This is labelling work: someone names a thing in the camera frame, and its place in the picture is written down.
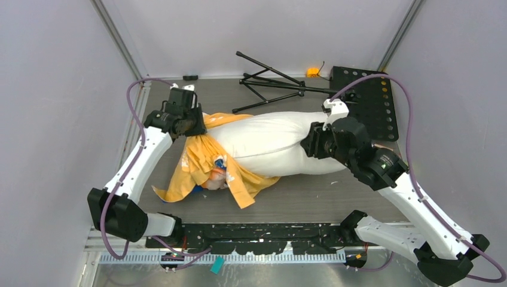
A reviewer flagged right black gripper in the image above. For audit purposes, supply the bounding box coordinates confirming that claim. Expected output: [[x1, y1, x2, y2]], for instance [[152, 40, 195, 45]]
[[301, 120, 355, 168]]

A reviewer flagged yellow printed pillowcase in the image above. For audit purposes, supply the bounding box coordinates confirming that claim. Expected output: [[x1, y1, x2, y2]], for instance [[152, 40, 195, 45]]
[[152, 113, 280, 209]]

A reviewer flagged white pillow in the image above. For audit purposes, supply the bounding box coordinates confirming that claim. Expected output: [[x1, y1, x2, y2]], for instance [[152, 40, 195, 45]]
[[207, 111, 346, 177]]

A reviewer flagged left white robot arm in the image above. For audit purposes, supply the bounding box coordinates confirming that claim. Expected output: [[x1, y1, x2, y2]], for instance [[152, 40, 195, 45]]
[[87, 85, 206, 248]]

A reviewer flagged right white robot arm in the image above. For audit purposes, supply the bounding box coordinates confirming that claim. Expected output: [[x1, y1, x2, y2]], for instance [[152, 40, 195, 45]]
[[301, 117, 490, 286]]

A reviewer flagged black folded tripod stand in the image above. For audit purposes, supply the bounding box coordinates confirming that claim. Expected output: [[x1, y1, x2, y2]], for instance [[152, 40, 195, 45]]
[[232, 51, 338, 114]]

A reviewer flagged black perforated metal plate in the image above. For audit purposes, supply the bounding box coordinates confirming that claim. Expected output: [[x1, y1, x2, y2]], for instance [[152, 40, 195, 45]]
[[329, 66, 399, 142]]

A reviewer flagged orange tape roll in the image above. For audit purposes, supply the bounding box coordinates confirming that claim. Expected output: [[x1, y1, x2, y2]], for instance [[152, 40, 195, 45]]
[[306, 68, 320, 78]]

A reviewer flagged teal tape piece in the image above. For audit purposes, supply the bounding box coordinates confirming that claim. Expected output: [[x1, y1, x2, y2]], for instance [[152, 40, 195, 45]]
[[210, 256, 225, 274]]

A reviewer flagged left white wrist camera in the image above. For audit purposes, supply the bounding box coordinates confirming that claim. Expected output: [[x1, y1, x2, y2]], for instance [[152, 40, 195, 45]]
[[170, 83, 197, 108]]

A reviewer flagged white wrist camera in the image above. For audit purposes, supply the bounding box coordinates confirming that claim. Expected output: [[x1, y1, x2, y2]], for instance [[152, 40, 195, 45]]
[[322, 99, 349, 130], [170, 83, 197, 108]]

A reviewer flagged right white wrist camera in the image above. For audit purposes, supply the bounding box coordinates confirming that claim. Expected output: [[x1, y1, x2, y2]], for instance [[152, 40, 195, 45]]
[[322, 99, 349, 130]]

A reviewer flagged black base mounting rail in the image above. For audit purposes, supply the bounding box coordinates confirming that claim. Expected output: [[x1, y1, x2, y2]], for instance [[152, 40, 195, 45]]
[[162, 222, 375, 255]]

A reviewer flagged white slotted cable duct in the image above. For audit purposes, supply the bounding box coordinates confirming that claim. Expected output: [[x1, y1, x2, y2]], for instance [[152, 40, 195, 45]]
[[99, 250, 346, 265]]

